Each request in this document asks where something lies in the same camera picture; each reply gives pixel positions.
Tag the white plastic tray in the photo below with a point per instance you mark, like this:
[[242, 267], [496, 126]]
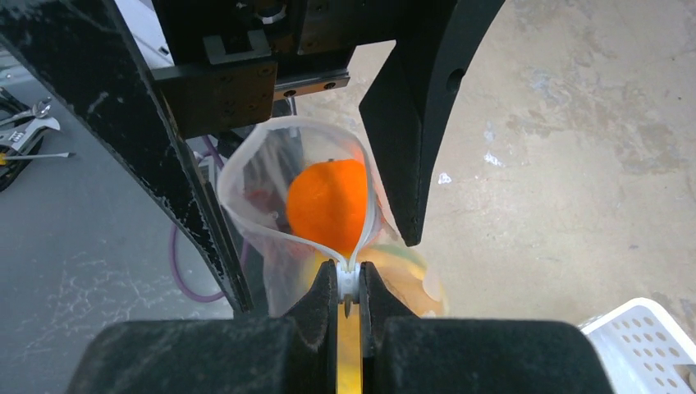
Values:
[[643, 349]]

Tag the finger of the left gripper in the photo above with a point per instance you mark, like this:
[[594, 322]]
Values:
[[407, 107], [84, 54]]

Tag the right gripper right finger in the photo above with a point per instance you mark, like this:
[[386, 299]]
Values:
[[403, 353]]

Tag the metal tools on floor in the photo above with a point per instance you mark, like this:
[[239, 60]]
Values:
[[22, 135]]

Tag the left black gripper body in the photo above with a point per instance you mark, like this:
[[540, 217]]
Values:
[[232, 60]]

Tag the clear zip top bag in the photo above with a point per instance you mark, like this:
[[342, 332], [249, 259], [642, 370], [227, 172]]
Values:
[[253, 185]]

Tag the orange fruit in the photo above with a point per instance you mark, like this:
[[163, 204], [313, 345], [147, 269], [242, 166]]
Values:
[[327, 202]]

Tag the orange yellow mango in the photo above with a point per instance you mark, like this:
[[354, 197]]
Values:
[[408, 277]]

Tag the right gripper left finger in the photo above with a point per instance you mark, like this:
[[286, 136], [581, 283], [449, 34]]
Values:
[[294, 353]]

